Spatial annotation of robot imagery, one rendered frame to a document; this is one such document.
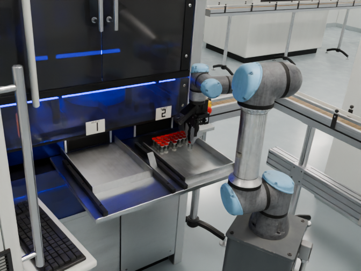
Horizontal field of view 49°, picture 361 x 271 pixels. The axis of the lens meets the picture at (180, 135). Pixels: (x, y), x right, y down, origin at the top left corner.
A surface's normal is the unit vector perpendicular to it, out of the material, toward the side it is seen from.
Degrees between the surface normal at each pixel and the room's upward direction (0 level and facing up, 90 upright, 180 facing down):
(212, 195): 0
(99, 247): 90
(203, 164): 0
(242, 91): 82
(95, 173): 0
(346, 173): 90
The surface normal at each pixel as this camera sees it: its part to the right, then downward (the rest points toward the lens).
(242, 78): -0.92, -0.03
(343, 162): -0.82, 0.20
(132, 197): 0.07, -0.89
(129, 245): 0.57, 0.40
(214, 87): 0.34, 0.44
